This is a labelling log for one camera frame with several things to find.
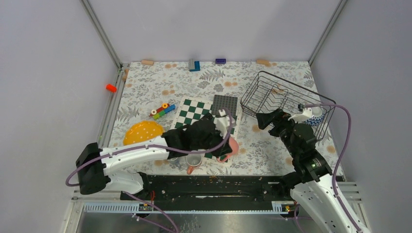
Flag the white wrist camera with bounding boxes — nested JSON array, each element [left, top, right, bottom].
[[214, 109, 235, 139], [288, 103, 313, 123]]

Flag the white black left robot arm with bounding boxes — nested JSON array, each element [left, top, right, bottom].
[[71, 114, 235, 200]]

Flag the colourful lego brick toy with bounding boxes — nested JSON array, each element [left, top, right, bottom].
[[149, 103, 175, 119]]

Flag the yellow orange plate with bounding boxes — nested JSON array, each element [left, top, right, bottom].
[[123, 120, 164, 146]]

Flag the blue white patterned bowl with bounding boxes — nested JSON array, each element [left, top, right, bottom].
[[303, 107, 325, 126]]

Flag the blue grey cup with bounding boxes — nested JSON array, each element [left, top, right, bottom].
[[167, 157, 182, 169]]

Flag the orange red cylinder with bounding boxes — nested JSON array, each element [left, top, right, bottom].
[[105, 84, 117, 93]]

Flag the grey blue lego bricks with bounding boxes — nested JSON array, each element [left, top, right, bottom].
[[188, 59, 200, 72]]

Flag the black wire dish rack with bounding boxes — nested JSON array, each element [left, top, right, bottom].
[[240, 70, 336, 142]]

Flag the wooden block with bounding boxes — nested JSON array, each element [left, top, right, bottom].
[[141, 60, 154, 66], [256, 59, 272, 67]]

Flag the left wooden block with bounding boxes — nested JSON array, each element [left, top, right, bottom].
[[141, 60, 154, 66]]

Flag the large pink mug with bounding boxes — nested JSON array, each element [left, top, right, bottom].
[[217, 137, 239, 163]]

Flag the floral table mat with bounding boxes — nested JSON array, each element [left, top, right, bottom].
[[102, 61, 345, 177]]

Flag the right wooden block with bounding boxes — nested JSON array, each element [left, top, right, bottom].
[[256, 59, 272, 67]]

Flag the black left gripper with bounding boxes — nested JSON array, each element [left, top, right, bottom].
[[192, 126, 232, 158]]

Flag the green white chessboard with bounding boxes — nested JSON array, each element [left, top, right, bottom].
[[170, 96, 241, 166]]

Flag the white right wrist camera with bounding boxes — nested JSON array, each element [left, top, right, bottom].
[[288, 103, 313, 123]]

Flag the grey lego baseplate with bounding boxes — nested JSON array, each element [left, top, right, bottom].
[[211, 95, 238, 118]]

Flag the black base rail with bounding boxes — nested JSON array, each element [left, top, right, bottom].
[[135, 173, 300, 212]]

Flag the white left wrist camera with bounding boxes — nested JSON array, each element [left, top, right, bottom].
[[214, 109, 235, 139]]

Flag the purple lego brick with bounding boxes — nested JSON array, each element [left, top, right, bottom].
[[215, 58, 226, 64]]

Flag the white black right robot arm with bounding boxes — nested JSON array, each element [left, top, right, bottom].
[[256, 109, 370, 233]]

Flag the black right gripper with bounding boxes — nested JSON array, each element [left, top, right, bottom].
[[255, 108, 302, 158]]

